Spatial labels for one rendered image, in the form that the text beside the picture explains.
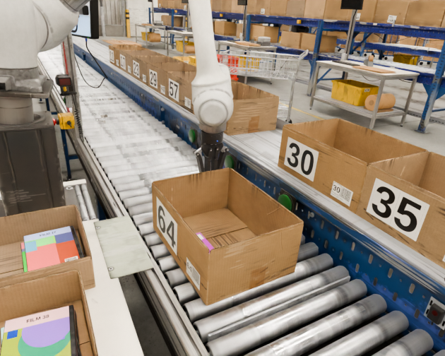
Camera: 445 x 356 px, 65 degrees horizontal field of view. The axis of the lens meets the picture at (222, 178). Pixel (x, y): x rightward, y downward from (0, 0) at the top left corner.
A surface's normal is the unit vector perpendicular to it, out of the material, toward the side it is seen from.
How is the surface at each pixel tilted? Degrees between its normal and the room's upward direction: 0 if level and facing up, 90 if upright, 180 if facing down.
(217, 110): 99
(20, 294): 89
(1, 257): 1
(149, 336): 0
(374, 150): 89
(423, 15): 90
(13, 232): 89
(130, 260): 0
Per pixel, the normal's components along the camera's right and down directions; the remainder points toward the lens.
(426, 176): -0.86, 0.17
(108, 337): 0.06, -0.90
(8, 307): 0.46, 0.39
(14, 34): 0.70, 0.36
